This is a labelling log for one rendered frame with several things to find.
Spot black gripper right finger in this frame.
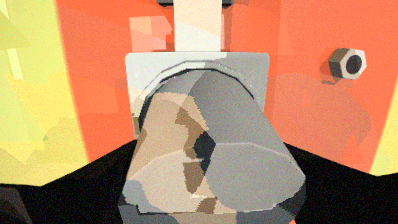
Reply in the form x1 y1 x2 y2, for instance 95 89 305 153
283 142 398 224

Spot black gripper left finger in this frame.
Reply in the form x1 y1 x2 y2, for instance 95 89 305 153
0 139 138 224

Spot white hex nut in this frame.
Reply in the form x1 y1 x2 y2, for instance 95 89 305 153
328 48 367 80

